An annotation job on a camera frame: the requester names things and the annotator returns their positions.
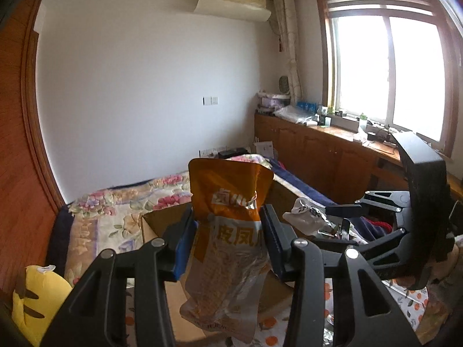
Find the white wall air conditioner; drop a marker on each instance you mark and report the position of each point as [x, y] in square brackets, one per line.
[244, 10]

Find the white orange-print tablecloth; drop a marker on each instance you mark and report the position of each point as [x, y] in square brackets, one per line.
[412, 303]

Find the wooden low cabinet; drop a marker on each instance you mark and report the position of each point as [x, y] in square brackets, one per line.
[329, 160]

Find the beige patterned curtain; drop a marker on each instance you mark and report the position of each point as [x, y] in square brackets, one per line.
[287, 21]

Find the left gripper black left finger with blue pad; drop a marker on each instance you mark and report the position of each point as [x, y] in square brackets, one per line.
[93, 314]

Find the white snack packet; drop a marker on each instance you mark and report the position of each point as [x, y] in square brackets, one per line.
[309, 218]

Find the stack of boxes on cabinet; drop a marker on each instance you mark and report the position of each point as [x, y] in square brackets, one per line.
[268, 103]

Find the clear plastic bag on cabinet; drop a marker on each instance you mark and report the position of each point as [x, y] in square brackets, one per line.
[296, 115]

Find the brown cardboard box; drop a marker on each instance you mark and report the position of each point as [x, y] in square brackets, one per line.
[166, 207]

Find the orange chicken feet snack bag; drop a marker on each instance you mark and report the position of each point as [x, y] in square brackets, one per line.
[229, 257]

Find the yellow plush toy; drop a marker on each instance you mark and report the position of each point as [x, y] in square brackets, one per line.
[38, 295]

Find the floral bed quilt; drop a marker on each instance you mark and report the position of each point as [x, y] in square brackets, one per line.
[112, 218]

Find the white wall switch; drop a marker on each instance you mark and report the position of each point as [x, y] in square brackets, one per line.
[210, 101]

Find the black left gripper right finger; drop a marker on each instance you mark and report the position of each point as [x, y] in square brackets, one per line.
[365, 313]

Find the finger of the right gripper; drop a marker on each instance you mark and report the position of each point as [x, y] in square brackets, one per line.
[389, 256]
[376, 204]

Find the wooden window frame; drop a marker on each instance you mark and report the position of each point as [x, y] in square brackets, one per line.
[392, 62]

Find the wooden wardrobe door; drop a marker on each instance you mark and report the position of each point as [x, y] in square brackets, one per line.
[30, 199]

